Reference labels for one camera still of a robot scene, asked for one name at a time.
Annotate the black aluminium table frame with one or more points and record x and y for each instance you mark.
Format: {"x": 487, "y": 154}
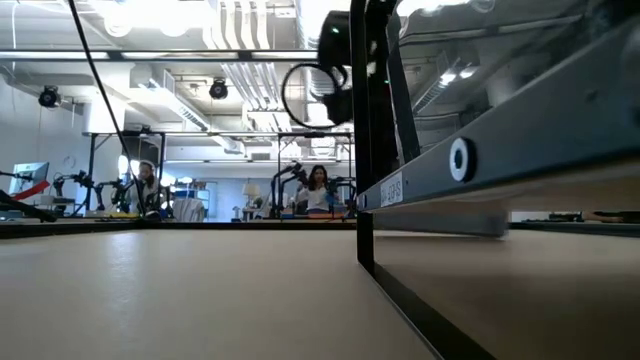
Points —
{"x": 225, "y": 225}

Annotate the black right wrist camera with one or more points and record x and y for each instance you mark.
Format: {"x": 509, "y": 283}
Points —
{"x": 335, "y": 35}

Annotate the grey translucent plastic basket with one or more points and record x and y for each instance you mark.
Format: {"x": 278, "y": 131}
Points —
{"x": 500, "y": 60}
{"x": 450, "y": 224}

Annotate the white wall clock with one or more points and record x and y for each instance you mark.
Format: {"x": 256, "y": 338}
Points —
{"x": 69, "y": 161}

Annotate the black overhead frame beam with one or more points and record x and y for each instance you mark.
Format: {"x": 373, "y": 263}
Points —
{"x": 150, "y": 55}

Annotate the person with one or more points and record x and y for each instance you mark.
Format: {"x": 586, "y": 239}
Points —
{"x": 316, "y": 195}
{"x": 146, "y": 187}

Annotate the computer monitor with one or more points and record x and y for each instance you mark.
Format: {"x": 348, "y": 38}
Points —
{"x": 30, "y": 175}

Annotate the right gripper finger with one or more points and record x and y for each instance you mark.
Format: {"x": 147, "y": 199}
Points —
{"x": 386, "y": 135}

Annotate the white table lamp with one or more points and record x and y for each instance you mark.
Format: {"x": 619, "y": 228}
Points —
{"x": 250, "y": 190}

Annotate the wooden shelf with black frame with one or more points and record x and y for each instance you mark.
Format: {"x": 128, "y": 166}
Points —
{"x": 525, "y": 135}

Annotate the black bent rod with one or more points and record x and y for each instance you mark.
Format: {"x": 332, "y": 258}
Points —
{"x": 30, "y": 209}

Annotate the black ceiling-hung camera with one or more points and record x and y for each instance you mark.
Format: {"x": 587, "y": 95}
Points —
{"x": 48, "y": 96}
{"x": 219, "y": 89}

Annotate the white cloth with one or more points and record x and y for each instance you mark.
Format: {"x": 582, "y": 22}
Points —
{"x": 187, "y": 210}

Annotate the black background station frame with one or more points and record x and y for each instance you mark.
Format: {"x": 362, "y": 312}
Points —
{"x": 91, "y": 165}
{"x": 279, "y": 150}

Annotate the red angled bar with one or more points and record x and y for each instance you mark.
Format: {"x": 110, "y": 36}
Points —
{"x": 32, "y": 190}

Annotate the black background robot arm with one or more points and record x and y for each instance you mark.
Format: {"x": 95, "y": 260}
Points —
{"x": 80, "y": 178}
{"x": 120, "y": 192}
{"x": 345, "y": 185}
{"x": 290, "y": 172}

